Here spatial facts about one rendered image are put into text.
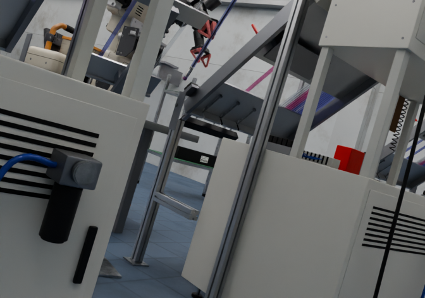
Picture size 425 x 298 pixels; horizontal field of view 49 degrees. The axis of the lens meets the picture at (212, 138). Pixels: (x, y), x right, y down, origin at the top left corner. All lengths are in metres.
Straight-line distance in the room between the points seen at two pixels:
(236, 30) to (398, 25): 5.47
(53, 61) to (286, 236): 1.62
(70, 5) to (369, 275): 8.97
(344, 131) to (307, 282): 4.07
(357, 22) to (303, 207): 0.60
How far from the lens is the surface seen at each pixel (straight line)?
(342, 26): 1.59
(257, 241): 1.59
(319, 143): 5.77
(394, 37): 1.47
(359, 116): 5.42
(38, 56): 2.70
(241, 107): 2.14
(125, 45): 2.51
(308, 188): 1.48
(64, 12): 10.03
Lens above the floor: 0.59
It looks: level
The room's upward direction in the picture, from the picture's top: 17 degrees clockwise
